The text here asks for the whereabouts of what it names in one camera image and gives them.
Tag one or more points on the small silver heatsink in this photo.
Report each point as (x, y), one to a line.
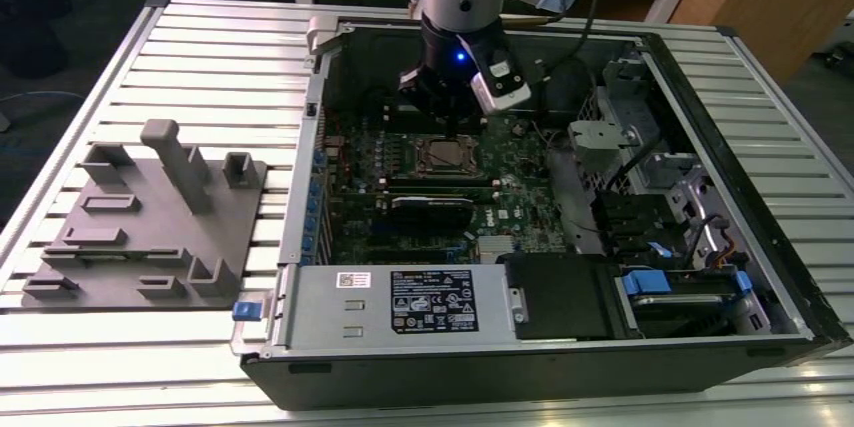
(496, 244)

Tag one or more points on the perforated metal drive cage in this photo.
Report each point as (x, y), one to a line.
(623, 78)

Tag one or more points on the black open PC case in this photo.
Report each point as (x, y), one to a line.
(467, 387)

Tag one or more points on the CPU socket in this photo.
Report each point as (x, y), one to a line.
(420, 157)

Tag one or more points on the silver power supply unit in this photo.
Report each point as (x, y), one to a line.
(320, 317)

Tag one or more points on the black plastic shroud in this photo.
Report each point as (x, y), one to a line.
(560, 297)

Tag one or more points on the blue case latch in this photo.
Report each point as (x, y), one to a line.
(247, 311)

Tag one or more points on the silver metal bracket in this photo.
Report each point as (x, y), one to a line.
(594, 136)

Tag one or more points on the black graphics card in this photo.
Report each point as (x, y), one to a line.
(430, 214)

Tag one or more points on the grey parts rack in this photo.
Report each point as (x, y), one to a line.
(153, 247)

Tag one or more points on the green motherboard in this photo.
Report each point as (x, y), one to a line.
(534, 197)

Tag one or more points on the black plastic disk bay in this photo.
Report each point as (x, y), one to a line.
(634, 222)

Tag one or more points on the silver CPU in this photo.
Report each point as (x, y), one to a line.
(448, 154)

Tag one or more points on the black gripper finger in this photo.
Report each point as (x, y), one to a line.
(451, 128)
(460, 128)

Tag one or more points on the hard disk in blue carrier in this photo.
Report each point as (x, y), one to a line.
(674, 314)

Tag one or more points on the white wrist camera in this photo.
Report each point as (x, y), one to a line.
(503, 92)

